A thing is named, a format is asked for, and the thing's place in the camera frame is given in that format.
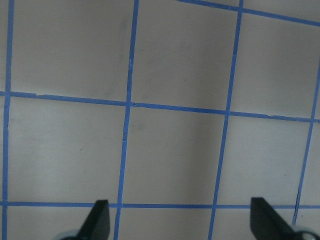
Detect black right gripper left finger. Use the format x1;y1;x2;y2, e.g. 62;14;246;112
75;199;111;240

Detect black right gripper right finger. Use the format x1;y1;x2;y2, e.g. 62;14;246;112
250;197;303;240

